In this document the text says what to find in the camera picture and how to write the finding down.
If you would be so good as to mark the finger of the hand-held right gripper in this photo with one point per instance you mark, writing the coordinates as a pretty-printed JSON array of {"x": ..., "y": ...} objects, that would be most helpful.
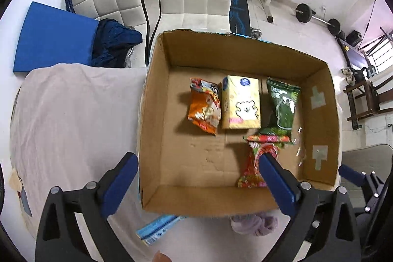
[{"x": 350, "y": 175}]

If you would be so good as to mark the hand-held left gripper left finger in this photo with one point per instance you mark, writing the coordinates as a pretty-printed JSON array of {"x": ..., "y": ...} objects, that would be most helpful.
[{"x": 119, "y": 185}]

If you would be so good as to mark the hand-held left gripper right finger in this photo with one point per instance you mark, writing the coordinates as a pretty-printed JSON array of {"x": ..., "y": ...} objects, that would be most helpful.
[{"x": 276, "y": 185}]

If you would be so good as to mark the red green candy packet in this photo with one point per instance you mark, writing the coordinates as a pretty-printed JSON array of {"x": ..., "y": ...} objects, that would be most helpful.
[{"x": 253, "y": 170}]

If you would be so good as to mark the cardboard box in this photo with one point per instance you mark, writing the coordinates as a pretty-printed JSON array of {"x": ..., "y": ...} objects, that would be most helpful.
[{"x": 199, "y": 157}]

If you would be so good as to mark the person's left hand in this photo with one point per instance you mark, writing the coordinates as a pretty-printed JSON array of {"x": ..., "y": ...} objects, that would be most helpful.
[{"x": 161, "y": 258}]

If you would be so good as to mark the clear plastic wrapper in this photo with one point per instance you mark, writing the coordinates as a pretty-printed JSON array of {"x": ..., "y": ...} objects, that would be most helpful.
[{"x": 300, "y": 148}]

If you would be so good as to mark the purple cloth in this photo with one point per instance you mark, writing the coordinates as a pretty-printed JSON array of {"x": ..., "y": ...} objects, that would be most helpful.
[{"x": 253, "y": 224}]

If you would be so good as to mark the blue white packet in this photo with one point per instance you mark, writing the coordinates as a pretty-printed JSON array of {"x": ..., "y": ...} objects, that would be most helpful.
[{"x": 158, "y": 228}]

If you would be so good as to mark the wooden stool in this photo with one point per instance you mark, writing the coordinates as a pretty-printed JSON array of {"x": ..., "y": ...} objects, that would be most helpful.
[{"x": 363, "y": 99}]

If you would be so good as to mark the pale pink tablecloth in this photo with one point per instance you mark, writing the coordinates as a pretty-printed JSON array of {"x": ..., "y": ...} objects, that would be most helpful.
[{"x": 76, "y": 114}]

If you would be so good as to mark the green snack packet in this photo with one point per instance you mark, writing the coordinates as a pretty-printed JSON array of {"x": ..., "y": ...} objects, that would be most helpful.
[{"x": 284, "y": 102}]

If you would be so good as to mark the yellow tissue pack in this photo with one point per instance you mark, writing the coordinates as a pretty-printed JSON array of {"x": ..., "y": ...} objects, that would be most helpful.
[{"x": 241, "y": 102}]

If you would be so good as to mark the orange snack packet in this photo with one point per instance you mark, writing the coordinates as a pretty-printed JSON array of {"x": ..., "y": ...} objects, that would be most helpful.
[{"x": 205, "y": 105}]

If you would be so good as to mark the dark blue garment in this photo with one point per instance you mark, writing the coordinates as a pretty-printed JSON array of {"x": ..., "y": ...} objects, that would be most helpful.
[{"x": 113, "y": 38}]

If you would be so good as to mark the blue foam mat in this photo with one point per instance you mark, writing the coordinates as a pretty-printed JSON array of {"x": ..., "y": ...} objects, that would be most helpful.
[{"x": 55, "y": 38}]

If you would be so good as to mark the short barbell with plates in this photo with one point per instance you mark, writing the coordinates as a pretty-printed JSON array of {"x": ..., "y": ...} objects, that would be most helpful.
[{"x": 304, "y": 12}]

